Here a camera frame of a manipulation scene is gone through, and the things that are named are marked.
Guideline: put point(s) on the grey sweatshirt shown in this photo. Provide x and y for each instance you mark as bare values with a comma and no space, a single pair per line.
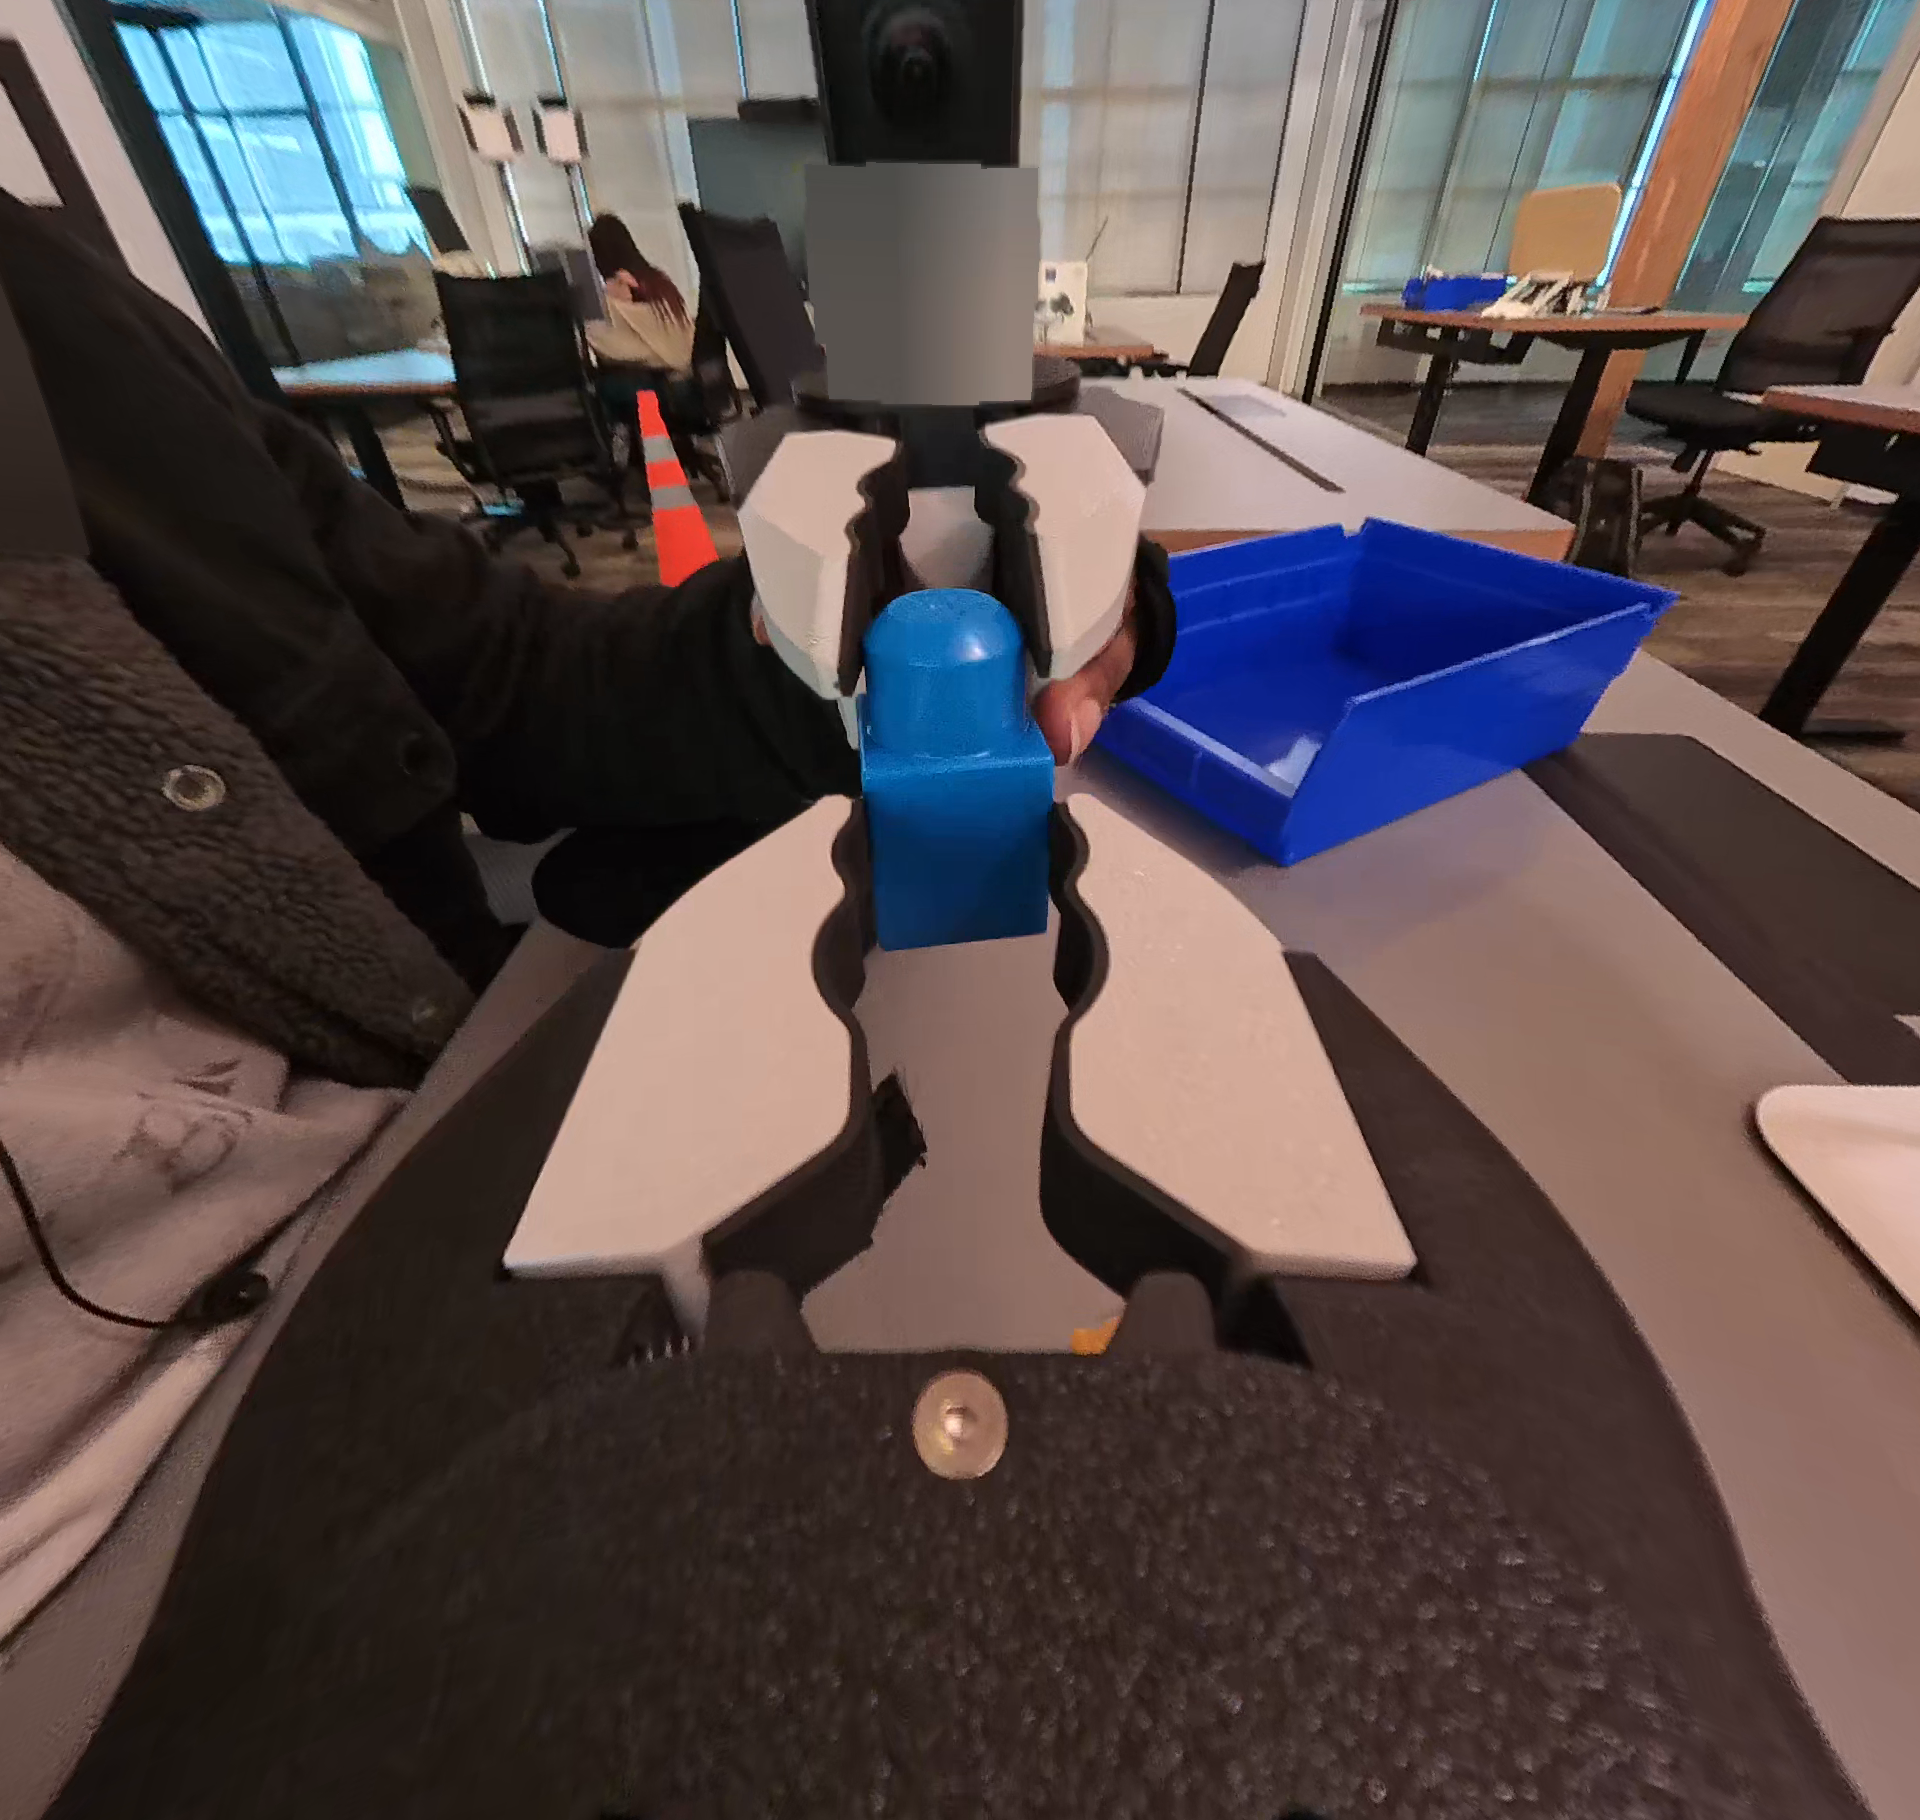
150,1144

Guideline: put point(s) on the white base document stand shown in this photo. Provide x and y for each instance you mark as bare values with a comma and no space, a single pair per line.
1860,1176

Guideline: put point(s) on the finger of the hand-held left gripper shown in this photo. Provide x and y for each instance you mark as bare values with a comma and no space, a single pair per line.
1089,531
793,544

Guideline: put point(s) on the black backpack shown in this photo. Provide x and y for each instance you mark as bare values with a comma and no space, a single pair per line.
1602,514

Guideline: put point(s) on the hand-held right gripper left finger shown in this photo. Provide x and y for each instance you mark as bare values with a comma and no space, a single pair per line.
688,1099

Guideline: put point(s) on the blue plastic bin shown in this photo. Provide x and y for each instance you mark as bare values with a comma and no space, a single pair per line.
1499,711

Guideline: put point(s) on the white box on tripod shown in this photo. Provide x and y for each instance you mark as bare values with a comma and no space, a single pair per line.
492,129
559,129

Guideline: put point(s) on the blue one-stud mega block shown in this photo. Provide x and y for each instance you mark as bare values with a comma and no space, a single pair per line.
961,845

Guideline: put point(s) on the dark display screen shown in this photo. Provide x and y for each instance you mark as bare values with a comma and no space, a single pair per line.
750,171

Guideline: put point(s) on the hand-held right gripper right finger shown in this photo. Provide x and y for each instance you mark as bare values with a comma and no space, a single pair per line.
1215,1085

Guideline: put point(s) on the person's left hand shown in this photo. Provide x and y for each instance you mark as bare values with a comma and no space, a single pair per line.
1082,711

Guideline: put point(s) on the orange traffic cone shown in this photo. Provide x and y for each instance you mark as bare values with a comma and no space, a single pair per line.
673,499

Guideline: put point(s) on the dark fleece jacket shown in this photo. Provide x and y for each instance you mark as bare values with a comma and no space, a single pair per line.
225,832

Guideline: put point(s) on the person's left forearm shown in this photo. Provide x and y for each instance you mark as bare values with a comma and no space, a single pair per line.
526,683

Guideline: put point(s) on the small blue storage bin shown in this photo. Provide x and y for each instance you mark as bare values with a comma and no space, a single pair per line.
1455,295

